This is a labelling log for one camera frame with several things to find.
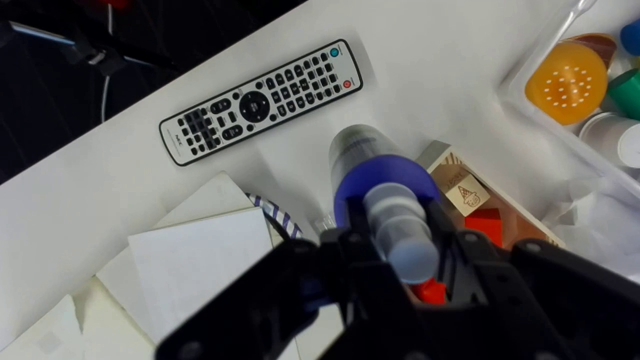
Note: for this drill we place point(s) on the clear plastic bin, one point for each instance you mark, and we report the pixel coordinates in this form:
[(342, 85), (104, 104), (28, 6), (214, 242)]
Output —
[(580, 181)]

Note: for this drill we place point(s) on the printed wooden cube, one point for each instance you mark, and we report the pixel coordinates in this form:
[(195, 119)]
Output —
[(468, 195)]

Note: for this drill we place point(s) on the clear bottle with blue label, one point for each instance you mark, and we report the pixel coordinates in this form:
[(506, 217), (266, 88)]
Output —
[(391, 181)]

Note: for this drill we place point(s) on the small wooden tray box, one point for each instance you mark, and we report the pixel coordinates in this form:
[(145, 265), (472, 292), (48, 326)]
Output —
[(526, 226)]

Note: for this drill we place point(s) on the red wooden block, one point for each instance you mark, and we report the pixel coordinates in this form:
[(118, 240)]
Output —
[(485, 225), (430, 292)]

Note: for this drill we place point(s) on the white paper napkin stack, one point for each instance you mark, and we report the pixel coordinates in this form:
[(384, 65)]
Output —
[(192, 266)]

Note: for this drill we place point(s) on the black perforated breadboard table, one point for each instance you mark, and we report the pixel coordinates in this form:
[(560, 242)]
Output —
[(60, 93)]

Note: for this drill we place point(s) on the black and white remote control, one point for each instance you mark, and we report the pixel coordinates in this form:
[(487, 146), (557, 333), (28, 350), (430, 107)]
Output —
[(261, 103)]

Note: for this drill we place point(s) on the green bottle cap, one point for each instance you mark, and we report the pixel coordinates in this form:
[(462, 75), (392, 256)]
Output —
[(627, 93)]

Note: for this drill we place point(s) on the blue striped cloth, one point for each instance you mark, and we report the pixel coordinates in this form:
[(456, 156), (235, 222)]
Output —
[(280, 217)]

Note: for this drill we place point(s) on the white plastic cup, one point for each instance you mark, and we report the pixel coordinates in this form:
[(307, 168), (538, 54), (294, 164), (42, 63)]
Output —
[(611, 137)]

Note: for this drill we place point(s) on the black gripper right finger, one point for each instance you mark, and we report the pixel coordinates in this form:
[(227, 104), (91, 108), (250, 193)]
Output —
[(532, 307)]

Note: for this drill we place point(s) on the blue bottle cap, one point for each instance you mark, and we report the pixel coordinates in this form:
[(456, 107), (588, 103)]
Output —
[(633, 36)]

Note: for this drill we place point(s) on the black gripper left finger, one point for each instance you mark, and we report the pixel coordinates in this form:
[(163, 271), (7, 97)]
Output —
[(293, 301)]

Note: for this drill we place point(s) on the yellow perforated jar lid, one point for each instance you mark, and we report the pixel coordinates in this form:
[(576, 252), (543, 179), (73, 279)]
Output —
[(567, 82)]

